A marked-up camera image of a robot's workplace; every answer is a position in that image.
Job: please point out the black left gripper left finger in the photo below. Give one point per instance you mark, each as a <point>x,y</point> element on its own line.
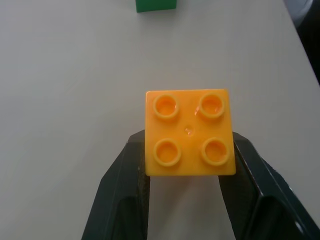
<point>120,190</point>

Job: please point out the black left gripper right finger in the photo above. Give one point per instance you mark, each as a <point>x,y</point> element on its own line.
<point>262,200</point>

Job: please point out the yellow studded building block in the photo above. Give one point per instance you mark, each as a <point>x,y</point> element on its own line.
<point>190,132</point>

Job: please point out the green building block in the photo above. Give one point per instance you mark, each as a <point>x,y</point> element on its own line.
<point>155,5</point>

